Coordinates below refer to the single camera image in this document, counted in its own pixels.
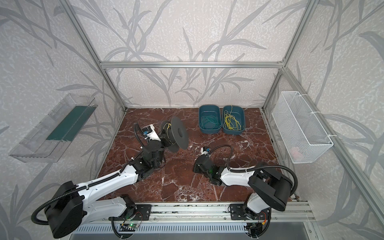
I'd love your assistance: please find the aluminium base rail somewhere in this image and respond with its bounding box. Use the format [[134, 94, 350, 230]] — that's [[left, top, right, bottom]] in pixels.
[[53, 202, 319, 240]]

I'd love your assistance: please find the left teal plastic bin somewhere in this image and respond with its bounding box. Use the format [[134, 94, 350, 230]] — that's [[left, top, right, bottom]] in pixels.
[[199, 105, 222, 134]]

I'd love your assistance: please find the aluminium frame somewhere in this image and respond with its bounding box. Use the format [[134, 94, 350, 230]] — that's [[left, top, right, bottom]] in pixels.
[[59, 1, 384, 224]]

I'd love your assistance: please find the right teal plastic bin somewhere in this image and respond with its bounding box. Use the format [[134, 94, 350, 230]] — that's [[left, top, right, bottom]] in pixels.
[[222, 105, 246, 135]]

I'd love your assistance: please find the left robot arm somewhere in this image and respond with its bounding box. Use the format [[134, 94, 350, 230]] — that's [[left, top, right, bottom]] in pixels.
[[31, 122, 175, 239]]

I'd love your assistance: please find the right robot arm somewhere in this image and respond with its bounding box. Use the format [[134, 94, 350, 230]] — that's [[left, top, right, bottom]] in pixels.
[[193, 145, 298, 220]]

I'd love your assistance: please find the clear plastic wall tray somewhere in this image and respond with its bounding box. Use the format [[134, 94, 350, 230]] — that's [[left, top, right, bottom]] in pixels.
[[9, 94, 98, 163]]

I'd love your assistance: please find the green circuit board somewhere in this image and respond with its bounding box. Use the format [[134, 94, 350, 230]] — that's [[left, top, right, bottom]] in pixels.
[[119, 223, 140, 232]]

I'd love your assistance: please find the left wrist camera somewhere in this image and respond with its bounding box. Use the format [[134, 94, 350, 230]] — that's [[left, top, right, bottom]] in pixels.
[[141, 124, 161, 142]]

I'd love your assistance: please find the white wire mesh basket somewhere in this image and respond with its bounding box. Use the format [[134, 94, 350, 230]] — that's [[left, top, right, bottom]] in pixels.
[[272, 91, 334, 164]]

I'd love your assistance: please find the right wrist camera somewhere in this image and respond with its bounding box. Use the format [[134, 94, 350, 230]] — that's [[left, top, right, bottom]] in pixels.
[[201, 147, 211, 155]]

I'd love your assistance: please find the pink object in basket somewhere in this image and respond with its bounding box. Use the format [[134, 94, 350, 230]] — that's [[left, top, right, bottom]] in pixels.
[[290, 147, 303, 161]]

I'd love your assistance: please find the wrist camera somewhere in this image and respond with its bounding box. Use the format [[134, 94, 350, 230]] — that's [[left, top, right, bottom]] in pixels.
[[141, 124, 161, 142], [201, 147, 211, 155]]

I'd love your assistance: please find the green cable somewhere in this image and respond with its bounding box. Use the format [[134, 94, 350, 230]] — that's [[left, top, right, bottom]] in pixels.
[[200, 111, 221, 130]]

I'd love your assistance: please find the dark grey foam spool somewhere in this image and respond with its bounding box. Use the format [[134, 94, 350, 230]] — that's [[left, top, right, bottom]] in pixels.
[[159, 116, 189, 153]]

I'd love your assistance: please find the teal plastic bin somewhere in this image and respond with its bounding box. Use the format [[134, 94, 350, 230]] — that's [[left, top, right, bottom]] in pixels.
[[199, 105, 222, 134], [222, 105, 246, 135]]

